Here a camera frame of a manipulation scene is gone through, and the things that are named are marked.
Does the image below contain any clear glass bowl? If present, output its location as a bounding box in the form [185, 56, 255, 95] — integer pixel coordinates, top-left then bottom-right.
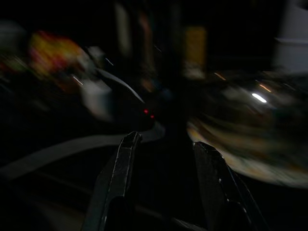
[190, 72, 308, 150]

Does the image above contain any yellow package box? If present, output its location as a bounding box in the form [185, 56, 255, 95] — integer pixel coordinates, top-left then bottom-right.
[183, 26, 208, 79]

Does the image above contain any white tiered kitchen appliance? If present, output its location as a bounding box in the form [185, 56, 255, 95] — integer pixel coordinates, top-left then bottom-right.
[273, 0, 308, 74]

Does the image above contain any white fruit patterned plate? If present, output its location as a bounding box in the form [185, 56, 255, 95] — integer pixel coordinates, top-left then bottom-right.
[187, 115, 308, 189]

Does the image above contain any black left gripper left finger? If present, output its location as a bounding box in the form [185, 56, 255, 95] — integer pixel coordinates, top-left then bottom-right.
[81, 131, 143, 231]

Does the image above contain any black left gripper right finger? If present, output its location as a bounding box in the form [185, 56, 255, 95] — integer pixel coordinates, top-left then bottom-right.
[192, 141, 267, 231]

